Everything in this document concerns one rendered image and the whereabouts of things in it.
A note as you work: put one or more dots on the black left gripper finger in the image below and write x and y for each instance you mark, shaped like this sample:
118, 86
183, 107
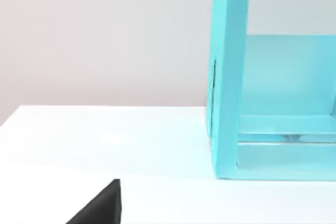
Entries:
105, 208

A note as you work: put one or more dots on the light blue rack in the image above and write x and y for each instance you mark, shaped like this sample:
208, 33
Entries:
231, 103

